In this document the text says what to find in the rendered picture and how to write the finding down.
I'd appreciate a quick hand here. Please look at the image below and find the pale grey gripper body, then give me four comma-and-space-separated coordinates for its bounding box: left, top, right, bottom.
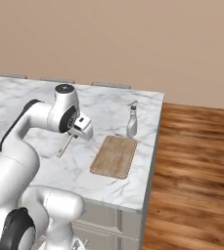
72, 121, 95, 142

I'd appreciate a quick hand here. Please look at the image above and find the wooden cutting board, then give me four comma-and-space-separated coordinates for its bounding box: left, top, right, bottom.
89, 135, 138, 181

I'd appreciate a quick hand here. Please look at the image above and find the grey spray bottle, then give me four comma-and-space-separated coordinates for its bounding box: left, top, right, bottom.
125, 100, 139, 139

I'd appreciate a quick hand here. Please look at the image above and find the grey stool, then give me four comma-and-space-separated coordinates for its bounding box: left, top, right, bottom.
39, 77, 76, 85
90, 81, 132, 90
0, 72, 28, 80

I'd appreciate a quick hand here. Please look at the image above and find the pale grey drawer front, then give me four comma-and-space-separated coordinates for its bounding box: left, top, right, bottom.
74, 200, 121, 232

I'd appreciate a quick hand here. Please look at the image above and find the narrow pale grey cupboard panel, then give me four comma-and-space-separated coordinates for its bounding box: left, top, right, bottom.
119, 208, 143, 250

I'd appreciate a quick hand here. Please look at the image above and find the pale grey cupboard door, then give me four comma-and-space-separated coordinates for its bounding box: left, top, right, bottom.
71, 225, 120, 250

